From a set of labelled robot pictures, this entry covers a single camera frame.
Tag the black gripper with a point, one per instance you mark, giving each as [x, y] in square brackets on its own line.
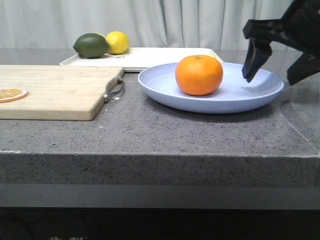
[299, 28]

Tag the whole orange fruit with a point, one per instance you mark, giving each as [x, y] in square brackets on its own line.
[199, 75]

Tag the light blue plate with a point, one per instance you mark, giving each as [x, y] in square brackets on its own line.
[234, 95]

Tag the cream white tray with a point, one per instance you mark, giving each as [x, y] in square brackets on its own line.
[136, 59]

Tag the grey white curtain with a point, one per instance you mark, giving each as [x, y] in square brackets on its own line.
[56, 24]

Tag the pale yellow fruit slices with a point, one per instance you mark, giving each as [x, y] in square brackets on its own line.
[215, 57]

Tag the yellow lemon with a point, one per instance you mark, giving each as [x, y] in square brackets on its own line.
[118, 42]

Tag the green lime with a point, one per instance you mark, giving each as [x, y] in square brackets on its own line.
[91, 45]

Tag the wooden cutting board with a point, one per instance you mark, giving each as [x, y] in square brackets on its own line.
[57, 92]

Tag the orange slice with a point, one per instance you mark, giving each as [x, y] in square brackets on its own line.
[12, 94]

